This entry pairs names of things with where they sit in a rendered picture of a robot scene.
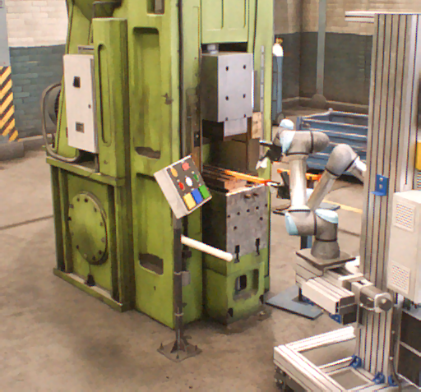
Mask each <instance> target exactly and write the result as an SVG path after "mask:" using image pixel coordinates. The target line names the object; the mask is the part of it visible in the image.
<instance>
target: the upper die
mask: <svg viewBox="0 0 421 392"><path fill-rule="evenodd" d="M247 119H248V118H237V119H232V120H225V121H222V122H216V121H210V120H205V119H202V132H205V133H210V134H214V135H218V136H231V135H235V134H241V133H245V132H247Z"/></svg>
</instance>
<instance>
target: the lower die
mask: <svg viewBox="0 0 421 392"><path fill-rule="evenodd" d="M202 165H205V166H208V167H212V168H217V169H221V170H224V171H227V170H228V169H225V168H219V167H216V166H213V165H209V164H202ZM202 170H206V171H210V173H209V172H208V173H207V183H209V184H211V176H210V174H212V173H213V175H212V183H213V185H216V175H217V174H218V173H219V174H218V175H217V186H218V187H223V188H227V189H229V190H232V189H235V188H240V187H245V185H247V180H244V179H241V178H236V175H233V174H230V173H224V172H221V171H218V170H214V169H210V168H204V167H202ZM229 171H232V170H229ZM232 172H235V171H232ZM214 173H216V175H215V174H214ZM236 173H239V172H236ZM202 180H203V182H206V172H205V171H203V173H202ZM233 187H234V188H233Z"/></svg>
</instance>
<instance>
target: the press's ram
mask: <svg viewBox="0 0 421 392"><path fill-rule="evenodd" d="M252 68H253V53H236V52H225V51H219V52H218V53H202V54H201V112H202V119H205V120H210V121H216V122H222V121H225V120H232V119H237V118H247V117H252Z"/></svg>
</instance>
